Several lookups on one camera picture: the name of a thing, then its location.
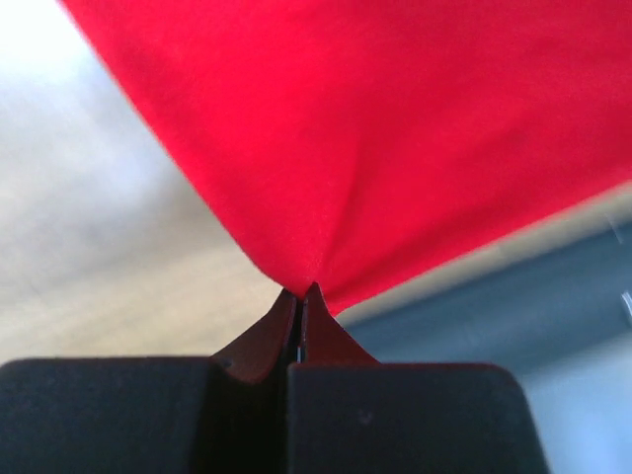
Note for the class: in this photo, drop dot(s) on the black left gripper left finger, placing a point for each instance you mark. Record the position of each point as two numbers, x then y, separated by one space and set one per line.
253 355

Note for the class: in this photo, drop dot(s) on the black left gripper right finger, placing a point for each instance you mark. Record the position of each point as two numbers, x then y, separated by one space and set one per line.
322 339

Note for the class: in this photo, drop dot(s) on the red t shirt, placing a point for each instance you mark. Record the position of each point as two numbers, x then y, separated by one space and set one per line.
358 144

